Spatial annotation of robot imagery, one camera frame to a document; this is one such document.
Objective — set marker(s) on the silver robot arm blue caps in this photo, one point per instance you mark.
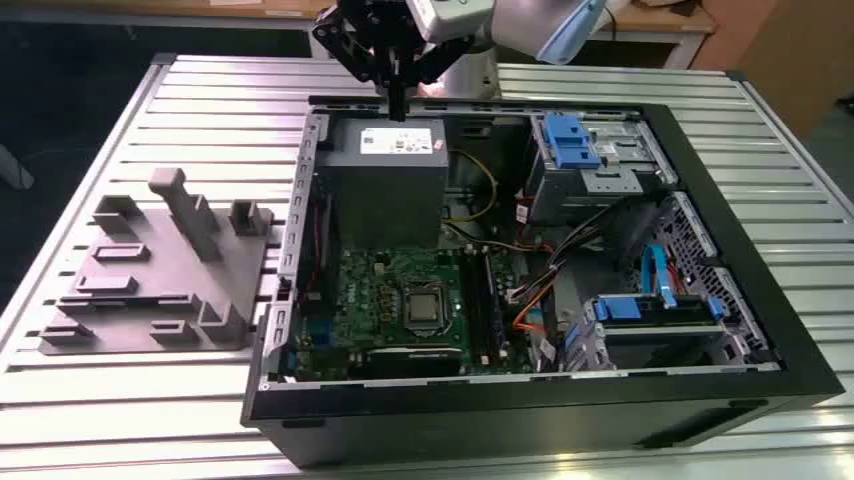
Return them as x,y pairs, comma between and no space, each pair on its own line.
470,70

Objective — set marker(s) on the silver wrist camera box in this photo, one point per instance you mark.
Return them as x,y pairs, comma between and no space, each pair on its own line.
448,20

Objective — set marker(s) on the grey power supply unit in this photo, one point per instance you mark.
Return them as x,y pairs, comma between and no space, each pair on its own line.
381,200

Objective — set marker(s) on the green motherboard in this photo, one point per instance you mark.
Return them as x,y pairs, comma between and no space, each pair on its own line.
367,300

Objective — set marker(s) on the large blue disk carrier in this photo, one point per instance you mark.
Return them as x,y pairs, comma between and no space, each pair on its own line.
570,145

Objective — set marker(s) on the black open PC case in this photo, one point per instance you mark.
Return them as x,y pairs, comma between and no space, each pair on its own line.
534,430

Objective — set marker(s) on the grey parts rack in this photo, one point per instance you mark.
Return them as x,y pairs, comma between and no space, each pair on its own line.
167,260

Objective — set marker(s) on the wooden desk white frame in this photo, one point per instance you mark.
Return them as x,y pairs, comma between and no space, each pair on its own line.
657,22

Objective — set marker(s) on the wooden cabinet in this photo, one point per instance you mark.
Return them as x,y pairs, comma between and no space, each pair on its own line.
781,60

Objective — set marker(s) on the black graphics card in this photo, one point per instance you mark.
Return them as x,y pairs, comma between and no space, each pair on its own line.
410,361

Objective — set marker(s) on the silver CPU in socket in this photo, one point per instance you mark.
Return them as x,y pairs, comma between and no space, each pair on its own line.
423,307

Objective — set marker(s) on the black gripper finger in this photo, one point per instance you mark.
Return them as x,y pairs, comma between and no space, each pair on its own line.
347,47
434,62

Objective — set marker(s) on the silver drive cage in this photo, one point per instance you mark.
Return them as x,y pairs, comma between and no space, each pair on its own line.
601,195

